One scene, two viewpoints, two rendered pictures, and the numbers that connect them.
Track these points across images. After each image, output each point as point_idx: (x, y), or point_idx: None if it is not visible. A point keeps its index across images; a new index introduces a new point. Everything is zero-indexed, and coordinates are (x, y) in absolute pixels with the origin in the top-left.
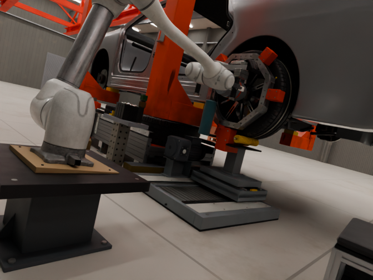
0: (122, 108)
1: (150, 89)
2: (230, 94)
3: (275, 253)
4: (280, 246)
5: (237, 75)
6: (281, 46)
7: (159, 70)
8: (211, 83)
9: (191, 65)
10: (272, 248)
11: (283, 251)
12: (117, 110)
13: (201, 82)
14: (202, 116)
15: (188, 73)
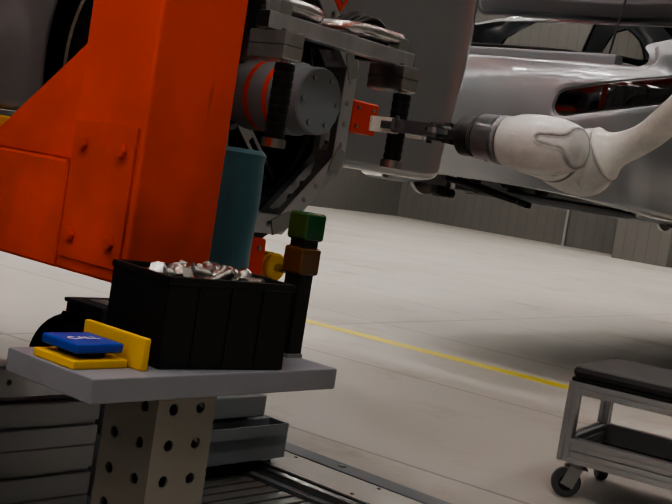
0: (268, 309)
1: (171, 145)
2: (398, 151)
3: (468, 502)
4: (422, 490)
5: (411, 91)
6: None
7: (221, 48)
8: (597, 188)
9: (589, 141)
10: (447, 500)
11: (444, 492)
12: (201, 328)
13: (557, 178)
14: (241, 220)
15: (582, 164)
